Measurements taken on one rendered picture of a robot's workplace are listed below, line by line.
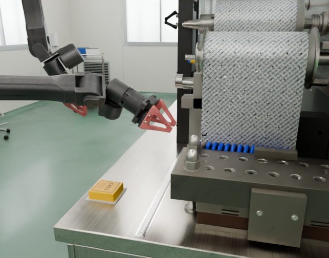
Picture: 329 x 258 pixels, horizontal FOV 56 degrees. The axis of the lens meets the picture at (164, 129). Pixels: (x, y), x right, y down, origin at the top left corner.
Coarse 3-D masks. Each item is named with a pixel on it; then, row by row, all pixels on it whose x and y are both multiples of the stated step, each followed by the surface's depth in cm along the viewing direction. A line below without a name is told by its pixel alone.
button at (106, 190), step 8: (96, 184) 83; (104, 184) 83; (112, 184) 83; (120, 184) 83; (96, 192) 79; (104, 192) 79; (112, 192) 79; (120, 192) 83; (104, 200) 79; (112, 200) 79
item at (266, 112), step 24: (216, 96) 78; (240, 96) 76; (264, 96) 75; (288, 96) 74; (216, 120) 80; (240, 120) 78; (264, 120) 77; (288, 120) 75; (264, 144) 79; (288, 144) 77
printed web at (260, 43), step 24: (216, 0) 98; (240, 0) 96; (264, 0) 94; (288, 0) 92; (216, 24) 95; (240, 24) 94; (264, 24) 92; (288, 24) 91; (216, 48) 75; (240, 48) 74; (264, 48) 72; (288, 48) 71; (216, 72) 76; (240, 72) 75; (264, 72) 74; (288, 72) 72
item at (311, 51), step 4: (308, 36) 73; (312, 36) 72; (312, 40) 71; (312, 44) 71; (312, 48) 71; (308, 52) 71; (312, 52) 71; (308, 56) 71; (312, 56) 71; (308, 60) 71; (312, 60) 71; (308, 64) 71; (312, 64) 71; (308, 68) 72; (312, 68) 72; (308, 72) 72; (308, 76) 73; (304, 80) 75; (308, 80) 75
